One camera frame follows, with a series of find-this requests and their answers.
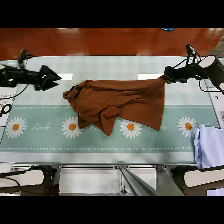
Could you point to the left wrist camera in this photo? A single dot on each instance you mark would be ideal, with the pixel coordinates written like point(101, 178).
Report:
point(23, 56)

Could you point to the silver frame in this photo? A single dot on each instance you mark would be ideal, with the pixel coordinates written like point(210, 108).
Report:
point(140, 183)

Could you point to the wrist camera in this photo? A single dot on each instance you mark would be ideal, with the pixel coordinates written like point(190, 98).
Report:
point(23, 56)
point(191, 53)

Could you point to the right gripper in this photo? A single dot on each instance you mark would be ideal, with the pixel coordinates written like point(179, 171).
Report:
point(181, 73)

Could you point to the light blue garment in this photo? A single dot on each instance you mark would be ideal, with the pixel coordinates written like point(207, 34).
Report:
point(210, 146)

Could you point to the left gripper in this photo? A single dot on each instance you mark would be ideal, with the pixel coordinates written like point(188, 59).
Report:
point(39, 80)

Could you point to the brown T-shirt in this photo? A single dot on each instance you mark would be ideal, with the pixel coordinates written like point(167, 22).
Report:
point(130, 100)

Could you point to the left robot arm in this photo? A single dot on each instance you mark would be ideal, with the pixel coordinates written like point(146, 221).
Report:
point(15, 76)

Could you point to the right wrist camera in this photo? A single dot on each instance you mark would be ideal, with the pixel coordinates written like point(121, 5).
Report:
point(191, 53)

